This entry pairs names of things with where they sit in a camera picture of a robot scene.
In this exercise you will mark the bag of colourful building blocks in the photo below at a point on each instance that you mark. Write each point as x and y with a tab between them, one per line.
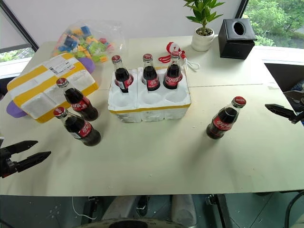
95	45

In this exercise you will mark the black window frame bar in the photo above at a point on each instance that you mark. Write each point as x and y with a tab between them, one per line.
20	26

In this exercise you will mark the purple plastic tray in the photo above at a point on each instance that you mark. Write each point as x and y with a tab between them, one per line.
15	110

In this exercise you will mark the black tissue box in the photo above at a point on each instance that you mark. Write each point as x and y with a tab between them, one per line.
234	40

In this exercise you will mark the grey rounded shape under table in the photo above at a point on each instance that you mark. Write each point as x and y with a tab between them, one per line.
118	207
184	209

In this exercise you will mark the black table leg frame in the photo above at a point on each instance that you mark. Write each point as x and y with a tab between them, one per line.
219	209

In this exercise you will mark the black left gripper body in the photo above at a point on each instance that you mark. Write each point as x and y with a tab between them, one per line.
6	166

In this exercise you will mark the white foam bottle crate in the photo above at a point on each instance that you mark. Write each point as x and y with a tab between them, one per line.
152	104

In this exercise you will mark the glass cola bottle red cap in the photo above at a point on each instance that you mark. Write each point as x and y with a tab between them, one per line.
80	129
173	76
79	102
151	78
223	122
123	78

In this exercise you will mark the foam lid with yellow tape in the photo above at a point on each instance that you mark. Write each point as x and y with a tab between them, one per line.
35	83

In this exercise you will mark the green plant in white pot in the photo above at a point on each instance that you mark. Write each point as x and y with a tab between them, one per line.
202	38

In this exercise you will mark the dark grey side panel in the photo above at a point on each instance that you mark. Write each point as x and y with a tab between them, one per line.
285	74

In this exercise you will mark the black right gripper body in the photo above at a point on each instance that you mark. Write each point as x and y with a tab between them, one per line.
300	109

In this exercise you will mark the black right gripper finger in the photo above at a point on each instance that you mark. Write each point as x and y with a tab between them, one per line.
280	111

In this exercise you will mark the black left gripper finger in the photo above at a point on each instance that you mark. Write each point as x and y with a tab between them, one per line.
31	160
20	146

